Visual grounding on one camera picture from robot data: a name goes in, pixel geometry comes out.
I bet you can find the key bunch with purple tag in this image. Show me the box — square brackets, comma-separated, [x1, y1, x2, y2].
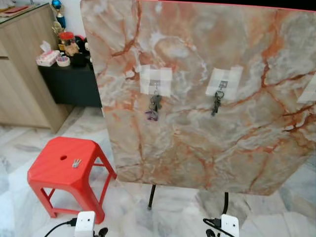
[145, 93, 162, 121]

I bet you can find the light wooden cabinet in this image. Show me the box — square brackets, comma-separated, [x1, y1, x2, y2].
[0, 4, 71, 133]

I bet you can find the pink tissue box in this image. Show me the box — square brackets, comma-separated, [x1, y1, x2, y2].
[36, 41, 60, 67]

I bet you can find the taped metal wall hook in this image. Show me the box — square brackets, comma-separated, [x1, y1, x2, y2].
[206, 66, 243, 99]
[140, 65, 173, 97]

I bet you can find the black low sideboard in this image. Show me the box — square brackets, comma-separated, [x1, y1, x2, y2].
[39, 62, 102, 108]

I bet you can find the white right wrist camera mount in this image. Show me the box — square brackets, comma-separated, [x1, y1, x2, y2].
[221, 214, 240, 237]

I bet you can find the blue ball trophy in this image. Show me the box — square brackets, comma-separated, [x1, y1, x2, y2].
[51, 0, 67, 30]

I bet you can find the marble pattern upright table board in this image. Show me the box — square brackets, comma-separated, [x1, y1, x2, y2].
[80, 0, 316, 196]

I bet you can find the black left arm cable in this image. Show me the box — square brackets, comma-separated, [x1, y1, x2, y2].
[44, 219, 78, 237]

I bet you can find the brown round figure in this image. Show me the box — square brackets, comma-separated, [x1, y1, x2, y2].
[66, 42, 80, 56]

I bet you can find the red plastic stool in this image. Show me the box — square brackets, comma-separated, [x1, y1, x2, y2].
[27, 137, 118, 224]

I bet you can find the small white round bowl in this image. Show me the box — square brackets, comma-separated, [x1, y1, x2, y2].
[56, 55, 71, 67]

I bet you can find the flat red case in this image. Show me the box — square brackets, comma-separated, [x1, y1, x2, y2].
[4, 5, 29, 15]

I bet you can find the black metal table leg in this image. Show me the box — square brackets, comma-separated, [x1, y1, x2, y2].
[148, 185, 158, 210]
[222, 192, 231, 216]

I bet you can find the black plush figure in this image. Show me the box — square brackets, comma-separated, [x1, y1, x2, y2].
[71, 37, 92, 68]

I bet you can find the red lid jar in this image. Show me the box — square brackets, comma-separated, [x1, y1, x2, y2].
[59, 31, 75, 46]

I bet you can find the dark key bunch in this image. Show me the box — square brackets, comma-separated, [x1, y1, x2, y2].
[211, 90, 225, 117]

